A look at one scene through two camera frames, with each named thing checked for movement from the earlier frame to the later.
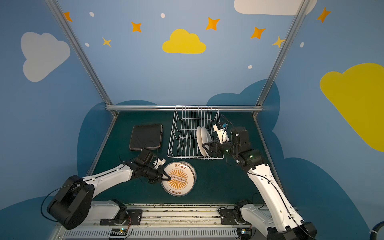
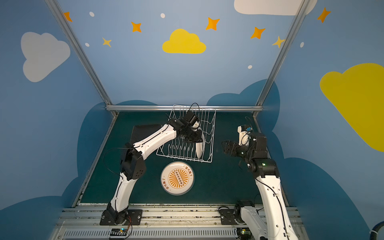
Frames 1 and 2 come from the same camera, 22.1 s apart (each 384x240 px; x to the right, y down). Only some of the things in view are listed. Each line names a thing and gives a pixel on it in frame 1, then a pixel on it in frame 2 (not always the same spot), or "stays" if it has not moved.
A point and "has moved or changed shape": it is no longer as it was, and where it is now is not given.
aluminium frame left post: (69, 29) stays
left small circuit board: (118, 232) stays
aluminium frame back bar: (185, 108) stays
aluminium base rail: (176, 223) stays
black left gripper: (157, 174) → (190, 135)
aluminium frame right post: (290, 36) stays
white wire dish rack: (183, 143) has moved or changed shape
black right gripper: (212, 147) → (231, 148)
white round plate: (200, 140) → (177, 178)
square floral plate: (146, 136) stays
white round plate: (205, 138) → (200, 147)
